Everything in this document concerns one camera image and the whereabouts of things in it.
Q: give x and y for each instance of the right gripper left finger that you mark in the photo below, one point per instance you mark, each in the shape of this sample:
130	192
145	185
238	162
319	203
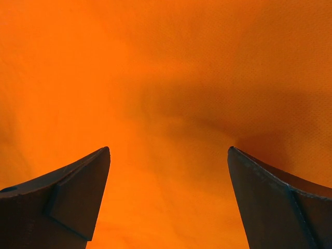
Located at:
56	210

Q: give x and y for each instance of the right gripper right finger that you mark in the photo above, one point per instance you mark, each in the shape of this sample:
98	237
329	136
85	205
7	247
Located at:
278	209

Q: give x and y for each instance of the orange t shirt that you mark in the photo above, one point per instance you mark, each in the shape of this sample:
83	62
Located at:
168	86

